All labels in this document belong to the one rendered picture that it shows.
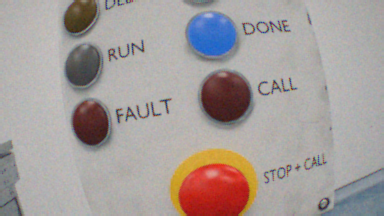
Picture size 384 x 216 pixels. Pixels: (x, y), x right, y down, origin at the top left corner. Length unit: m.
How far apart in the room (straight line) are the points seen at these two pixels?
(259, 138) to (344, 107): 3.72
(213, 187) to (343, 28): 3.80
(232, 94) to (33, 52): 3.67
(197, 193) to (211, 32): 0.09
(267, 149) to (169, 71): 0.07
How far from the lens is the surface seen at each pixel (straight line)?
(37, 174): 4.08
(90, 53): 0.40
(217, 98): 0.40
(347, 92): 4.13
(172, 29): 0.41
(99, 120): 0.40
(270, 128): 0.41
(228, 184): 0.38
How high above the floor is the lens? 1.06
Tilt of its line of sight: 3 degrees down
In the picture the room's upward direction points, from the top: 11 degrees counter-clockwise
